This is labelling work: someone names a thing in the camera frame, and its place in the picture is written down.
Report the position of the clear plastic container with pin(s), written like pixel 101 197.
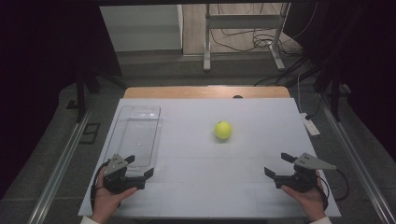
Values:
pixel 137 137

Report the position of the small black round knob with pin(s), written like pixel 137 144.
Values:
pixel 237 96

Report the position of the white cabinet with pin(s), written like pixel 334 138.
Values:
pixel 140 28

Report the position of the wooden table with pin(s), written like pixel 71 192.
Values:
pixel 186 92

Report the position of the white metal desk frame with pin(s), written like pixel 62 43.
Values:
pixel 243 21

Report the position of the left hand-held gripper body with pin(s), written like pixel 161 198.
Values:
pixel 120 182

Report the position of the yellow tennis ball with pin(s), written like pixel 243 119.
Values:
pixel 223 130

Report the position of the person's left hand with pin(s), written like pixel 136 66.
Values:
pixel 107 202

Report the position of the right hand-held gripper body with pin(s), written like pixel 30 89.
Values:
pixel 300 180

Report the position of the aluminium rail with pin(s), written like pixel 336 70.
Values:
pixel 358 161
pixel 59 168

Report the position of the white power strip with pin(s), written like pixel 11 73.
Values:
pixel 309 124

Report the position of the person's right hand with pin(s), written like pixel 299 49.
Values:
pixel 306 202

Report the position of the black metal stand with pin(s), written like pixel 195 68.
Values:
pixel 81 93
pixel 334 96

